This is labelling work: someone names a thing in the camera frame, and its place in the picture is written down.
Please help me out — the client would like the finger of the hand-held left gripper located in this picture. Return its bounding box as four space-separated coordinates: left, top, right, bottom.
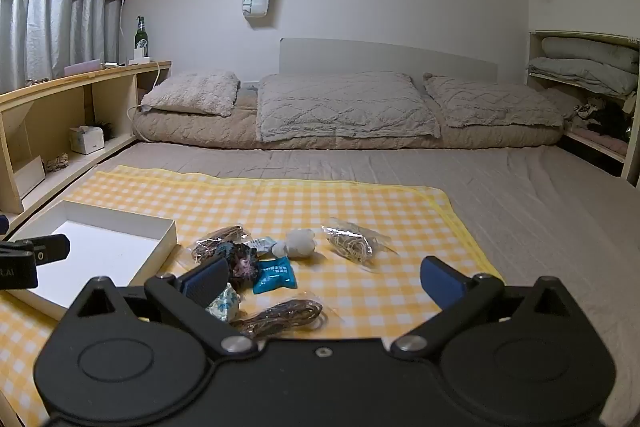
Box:
30 234 71 266

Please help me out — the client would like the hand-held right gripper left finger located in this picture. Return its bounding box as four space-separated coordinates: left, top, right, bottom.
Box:
62 256 256 360

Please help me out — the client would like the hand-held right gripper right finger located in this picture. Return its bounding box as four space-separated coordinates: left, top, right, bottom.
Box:
390 256 581 358

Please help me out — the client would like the white shallow cardboard box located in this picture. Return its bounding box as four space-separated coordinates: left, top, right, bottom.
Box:
7 199 178 322

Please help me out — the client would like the teal snack packet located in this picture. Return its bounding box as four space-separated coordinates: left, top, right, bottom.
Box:
251 256 297 295

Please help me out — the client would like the light blue packet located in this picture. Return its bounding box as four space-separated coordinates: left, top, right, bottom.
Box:
247 236 291 260

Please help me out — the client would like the dark crochet scrunchie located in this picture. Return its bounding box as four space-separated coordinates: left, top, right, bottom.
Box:
215 242 261 290

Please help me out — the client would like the clear bag of brown ties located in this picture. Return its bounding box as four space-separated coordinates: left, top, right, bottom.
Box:
189 224 251 265

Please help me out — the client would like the white card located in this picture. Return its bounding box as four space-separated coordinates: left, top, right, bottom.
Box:
15 155 47 198

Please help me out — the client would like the clear bag of beige bands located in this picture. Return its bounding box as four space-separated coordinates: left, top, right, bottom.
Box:
320 217 398 267

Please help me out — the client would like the white tissue box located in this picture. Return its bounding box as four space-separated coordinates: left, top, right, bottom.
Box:
69 126 105 154

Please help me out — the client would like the yellow checkered mat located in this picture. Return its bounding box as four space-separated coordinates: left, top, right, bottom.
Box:
0 164 493 427

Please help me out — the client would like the wooden bedside shelf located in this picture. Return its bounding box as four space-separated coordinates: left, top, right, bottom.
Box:
0 59 172 215

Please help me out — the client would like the beige quilted duvet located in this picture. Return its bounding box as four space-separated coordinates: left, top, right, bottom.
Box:
131 88 566 150

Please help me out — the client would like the pink flat box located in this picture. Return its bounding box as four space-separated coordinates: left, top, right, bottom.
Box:
64 61 103 78

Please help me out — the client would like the small grey textured pillow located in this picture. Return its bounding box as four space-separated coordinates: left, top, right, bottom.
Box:
141 71 242 116

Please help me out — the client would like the large grey textured pillow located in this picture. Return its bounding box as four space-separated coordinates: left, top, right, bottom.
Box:
256 72 443 142

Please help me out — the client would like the grey curtain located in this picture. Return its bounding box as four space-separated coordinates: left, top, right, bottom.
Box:
0 0 123 95

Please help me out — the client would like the pink folded cloth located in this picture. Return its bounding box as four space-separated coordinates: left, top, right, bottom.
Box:
574 127 629 158

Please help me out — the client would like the green glass bottle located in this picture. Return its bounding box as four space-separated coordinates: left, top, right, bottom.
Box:
134 16 150 60

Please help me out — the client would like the dark clothes pile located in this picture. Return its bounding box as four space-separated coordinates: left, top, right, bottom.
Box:
572 97 633 140

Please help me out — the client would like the folded grey blanket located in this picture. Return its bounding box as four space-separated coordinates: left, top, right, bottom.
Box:
529 57 639 96

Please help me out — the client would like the rolled grey blanket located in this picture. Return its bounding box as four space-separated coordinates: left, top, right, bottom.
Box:
541 37 640 74

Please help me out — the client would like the white shelf unit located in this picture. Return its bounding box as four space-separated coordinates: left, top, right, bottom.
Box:
525 0 640 188

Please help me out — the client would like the clear bag of brown cords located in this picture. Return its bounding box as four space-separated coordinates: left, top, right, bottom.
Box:
230 292 331 338

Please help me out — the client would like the white charging cable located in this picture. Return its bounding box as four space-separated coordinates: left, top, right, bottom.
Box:
129 62 162 142

